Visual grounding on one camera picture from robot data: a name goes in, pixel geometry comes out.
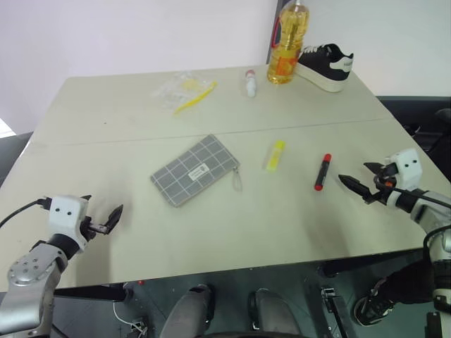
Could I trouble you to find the yellow cooking oil bottle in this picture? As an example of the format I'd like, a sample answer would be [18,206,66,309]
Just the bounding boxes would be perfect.
[266,0,311,85]

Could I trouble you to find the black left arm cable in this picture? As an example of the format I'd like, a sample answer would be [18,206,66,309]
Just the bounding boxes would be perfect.
[0,199,52,230]

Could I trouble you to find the black table frame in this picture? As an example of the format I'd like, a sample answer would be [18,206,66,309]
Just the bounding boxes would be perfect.
[52,250,428,302]

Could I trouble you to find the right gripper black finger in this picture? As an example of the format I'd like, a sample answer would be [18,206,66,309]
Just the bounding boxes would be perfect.
[338,174,371,201]
[363,161,385,175]

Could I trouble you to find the person's black trouser leg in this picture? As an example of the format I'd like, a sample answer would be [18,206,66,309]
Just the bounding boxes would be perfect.
[369,260,438,306]

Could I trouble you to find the grey checked pouch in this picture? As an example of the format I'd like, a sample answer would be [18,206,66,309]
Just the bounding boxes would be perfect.
[150,134,244,208]

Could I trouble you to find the black and white sneaker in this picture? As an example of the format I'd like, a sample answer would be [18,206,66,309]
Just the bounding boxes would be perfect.
[295,43,354,94]

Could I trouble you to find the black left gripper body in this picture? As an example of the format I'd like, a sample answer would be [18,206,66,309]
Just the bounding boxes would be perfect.
[81,217,109,242]

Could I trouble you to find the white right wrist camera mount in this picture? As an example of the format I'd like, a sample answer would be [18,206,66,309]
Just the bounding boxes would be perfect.
[385,148,423,193]

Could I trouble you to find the thin white floor cable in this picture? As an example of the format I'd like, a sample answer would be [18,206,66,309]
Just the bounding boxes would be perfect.
[113,301,147,334]

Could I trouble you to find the clear plastic bag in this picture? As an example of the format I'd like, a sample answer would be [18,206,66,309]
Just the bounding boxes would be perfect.
[151,71,209,110]

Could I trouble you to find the small white red-capped bottle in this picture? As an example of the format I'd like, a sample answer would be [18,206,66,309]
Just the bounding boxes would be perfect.
[243,69,257,99]

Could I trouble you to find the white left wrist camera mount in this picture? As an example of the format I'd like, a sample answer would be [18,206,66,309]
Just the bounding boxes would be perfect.
[48,194,89,253]

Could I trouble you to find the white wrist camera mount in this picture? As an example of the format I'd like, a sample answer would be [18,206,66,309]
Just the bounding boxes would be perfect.
[48,194,89,253]
[385,148,423,193]

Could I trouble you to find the black chair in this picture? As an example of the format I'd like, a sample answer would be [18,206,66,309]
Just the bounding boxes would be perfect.
[375,95,451,170]

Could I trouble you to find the red and black pen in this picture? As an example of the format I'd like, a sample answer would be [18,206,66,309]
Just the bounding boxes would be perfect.
[314,153,333,192]

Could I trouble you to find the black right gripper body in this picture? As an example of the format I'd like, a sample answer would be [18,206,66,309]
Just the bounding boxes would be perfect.
[364,163,400,205]

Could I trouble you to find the yellow highlighter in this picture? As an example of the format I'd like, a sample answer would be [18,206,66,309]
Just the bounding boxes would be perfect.
[264,139,287,173]

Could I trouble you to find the person's black white shoe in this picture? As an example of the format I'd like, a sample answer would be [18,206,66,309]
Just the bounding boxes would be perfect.
[353,295,395,327]

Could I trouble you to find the yellow toothbrush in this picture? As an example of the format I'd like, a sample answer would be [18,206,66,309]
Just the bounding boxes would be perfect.
[172,80,218,115]

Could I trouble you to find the dark grey rounded shape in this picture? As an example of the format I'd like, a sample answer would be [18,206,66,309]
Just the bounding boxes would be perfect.
[160,284,216,338]
[248,287,300,338]

